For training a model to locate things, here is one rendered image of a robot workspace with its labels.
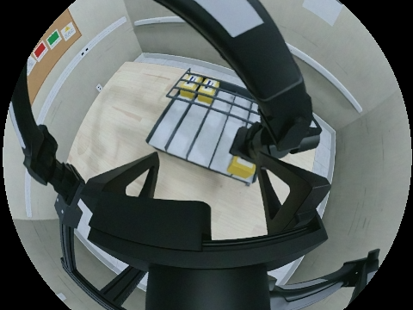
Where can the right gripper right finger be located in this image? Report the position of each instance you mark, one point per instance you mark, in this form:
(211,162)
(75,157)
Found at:
(306,190)

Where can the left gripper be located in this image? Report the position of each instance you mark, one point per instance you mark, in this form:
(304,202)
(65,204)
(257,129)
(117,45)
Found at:
(242,148)

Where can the black flat rectangular panel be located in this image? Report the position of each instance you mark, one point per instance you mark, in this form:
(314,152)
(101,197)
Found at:
(236,90)

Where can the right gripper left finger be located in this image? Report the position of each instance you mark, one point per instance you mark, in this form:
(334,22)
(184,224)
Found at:
(116,180)

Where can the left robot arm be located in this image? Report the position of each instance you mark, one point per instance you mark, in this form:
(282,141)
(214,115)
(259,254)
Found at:
(246,34)

